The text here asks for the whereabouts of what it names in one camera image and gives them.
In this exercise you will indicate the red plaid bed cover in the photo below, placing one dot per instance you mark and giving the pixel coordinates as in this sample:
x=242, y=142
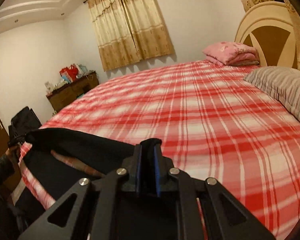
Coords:
x=213, y=123

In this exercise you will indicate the folded pink blanket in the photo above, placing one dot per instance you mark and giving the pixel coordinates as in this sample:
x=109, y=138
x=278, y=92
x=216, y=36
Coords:
x=231, y=54

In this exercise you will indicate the black pants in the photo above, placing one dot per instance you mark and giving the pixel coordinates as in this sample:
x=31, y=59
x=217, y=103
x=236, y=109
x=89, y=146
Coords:
x=56, y=177

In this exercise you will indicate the black suitcase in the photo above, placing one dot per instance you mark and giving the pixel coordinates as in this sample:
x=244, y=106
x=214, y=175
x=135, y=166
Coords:
x=23, y=122

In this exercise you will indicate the beige window curtain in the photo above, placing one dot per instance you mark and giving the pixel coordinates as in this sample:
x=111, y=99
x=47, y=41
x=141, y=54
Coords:
x=128, y=31

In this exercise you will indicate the cream wooden headboard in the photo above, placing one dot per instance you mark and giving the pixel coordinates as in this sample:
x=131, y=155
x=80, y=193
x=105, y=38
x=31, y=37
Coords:
x=268, y=28

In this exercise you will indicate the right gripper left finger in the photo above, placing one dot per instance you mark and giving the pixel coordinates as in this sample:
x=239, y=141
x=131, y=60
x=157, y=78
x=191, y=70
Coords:
x=87, y=210

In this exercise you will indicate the dark wooden dresser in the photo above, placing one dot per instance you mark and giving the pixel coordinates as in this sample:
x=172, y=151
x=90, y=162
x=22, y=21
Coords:
x=70, y=92

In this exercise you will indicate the grey striped pillow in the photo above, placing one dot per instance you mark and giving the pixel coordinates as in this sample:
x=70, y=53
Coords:
x=280, y=83

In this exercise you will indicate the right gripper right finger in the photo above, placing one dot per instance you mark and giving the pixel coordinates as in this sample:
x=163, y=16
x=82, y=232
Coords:
x=205, y=208

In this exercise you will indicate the person left hand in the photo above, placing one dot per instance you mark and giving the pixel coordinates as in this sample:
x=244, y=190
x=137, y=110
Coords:
x=13, y=153

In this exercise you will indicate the red gift bags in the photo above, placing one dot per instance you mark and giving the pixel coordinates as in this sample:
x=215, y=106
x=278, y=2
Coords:
x=73, y=73

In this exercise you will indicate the white card on dresser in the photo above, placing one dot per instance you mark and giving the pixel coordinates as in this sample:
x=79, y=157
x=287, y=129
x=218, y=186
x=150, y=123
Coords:
x=49, y=87

